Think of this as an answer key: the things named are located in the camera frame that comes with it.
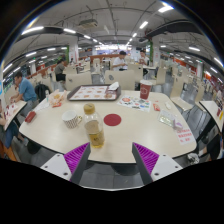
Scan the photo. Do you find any black backpack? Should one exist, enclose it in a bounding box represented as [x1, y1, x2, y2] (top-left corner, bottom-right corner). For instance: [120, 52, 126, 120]
[34, 83, 51, 103]

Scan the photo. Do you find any beige chairs group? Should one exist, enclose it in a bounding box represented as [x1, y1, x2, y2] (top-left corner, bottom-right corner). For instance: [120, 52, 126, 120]
[63, 56, 218, 113]

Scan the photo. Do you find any beige dining table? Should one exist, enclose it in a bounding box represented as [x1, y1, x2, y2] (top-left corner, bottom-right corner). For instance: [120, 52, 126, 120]
[199, 99, 224, 133]
[0, 99, 28, 131]

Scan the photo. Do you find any clear plastic packet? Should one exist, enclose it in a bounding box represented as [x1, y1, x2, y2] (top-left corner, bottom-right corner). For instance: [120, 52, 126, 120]
[157, 109, 184, 132]

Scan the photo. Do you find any person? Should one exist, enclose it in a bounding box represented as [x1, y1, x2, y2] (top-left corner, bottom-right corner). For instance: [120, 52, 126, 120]
[112, 50, 129, 72]
[54, 59, 68, 83]
[9, 71, 39, 118]
[138, 49, 150, 77]

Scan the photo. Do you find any white patterned mug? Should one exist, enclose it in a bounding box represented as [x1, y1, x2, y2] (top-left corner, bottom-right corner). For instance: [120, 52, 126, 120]
[61, 110, 83, 130]

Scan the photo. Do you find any crumpled orange food wrapper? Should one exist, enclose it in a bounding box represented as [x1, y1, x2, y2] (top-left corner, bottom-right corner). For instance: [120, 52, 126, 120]
[48, 89, 68, 108]

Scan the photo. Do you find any white paper receipt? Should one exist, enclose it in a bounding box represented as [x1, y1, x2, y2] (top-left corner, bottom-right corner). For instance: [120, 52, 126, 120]
[34, 99, 51, 113]

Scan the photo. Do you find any ceiling air conditioner unit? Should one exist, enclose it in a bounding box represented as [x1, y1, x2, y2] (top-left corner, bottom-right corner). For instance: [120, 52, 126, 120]
[78, 18, 99, 29]

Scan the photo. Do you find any small red box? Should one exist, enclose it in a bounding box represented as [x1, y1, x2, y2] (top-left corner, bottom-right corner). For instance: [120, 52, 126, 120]
[24, 110, 37, 124]

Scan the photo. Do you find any red paper cup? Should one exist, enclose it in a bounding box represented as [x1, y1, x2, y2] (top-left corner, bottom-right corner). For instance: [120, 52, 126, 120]
[138, 79, 153, 100]

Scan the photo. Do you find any brown food tray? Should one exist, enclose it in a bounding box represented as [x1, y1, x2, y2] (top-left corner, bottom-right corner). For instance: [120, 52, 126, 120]
[66, 84, 122, 102]

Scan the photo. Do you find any colourful sticker sheet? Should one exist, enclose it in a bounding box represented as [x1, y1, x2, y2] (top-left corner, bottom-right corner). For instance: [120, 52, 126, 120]
[116, 95, 153, 113]

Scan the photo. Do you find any white table notice sticker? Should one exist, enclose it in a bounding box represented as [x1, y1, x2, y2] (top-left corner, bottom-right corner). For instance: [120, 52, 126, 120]
[176, 127, 196, 145]

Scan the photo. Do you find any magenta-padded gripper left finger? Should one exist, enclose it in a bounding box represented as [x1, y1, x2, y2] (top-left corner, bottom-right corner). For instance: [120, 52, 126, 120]
[39, 142, 92, 185]

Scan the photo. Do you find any beige chair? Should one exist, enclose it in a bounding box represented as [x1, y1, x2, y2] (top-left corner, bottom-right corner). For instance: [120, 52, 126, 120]
[104, 69, 136, 92]
[64, 72, 93, 92]

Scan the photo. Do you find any flat round red coaster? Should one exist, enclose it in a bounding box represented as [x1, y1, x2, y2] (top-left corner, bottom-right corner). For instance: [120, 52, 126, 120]
[103, 113, 123, 127]

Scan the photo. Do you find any ceiling lights group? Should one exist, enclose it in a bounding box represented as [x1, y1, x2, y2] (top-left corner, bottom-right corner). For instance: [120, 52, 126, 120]
[1, 3, 224, 84]

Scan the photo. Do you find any white paper napkin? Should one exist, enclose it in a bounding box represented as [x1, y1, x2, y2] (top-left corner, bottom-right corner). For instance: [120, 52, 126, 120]
[108, 81, 120, 92]

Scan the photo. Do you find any clear tea bottle yellow cap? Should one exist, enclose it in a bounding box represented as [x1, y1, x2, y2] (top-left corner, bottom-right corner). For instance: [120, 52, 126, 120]
[82, 102, 106, 149]

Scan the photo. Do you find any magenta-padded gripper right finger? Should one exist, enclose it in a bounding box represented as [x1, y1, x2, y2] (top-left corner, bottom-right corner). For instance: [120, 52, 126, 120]
[131, 142, 184, 186]

